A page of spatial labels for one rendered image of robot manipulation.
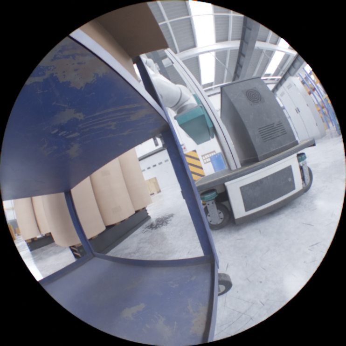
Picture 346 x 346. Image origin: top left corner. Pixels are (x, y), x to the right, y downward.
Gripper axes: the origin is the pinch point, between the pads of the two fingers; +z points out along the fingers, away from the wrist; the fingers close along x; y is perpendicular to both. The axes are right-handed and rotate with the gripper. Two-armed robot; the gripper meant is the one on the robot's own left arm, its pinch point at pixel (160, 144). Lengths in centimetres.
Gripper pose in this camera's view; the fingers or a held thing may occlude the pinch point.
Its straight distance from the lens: 89.3
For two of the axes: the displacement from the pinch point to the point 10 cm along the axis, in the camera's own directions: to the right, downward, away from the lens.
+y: -8.7, 3.3, 3.6
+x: -3.6, 0.6, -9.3
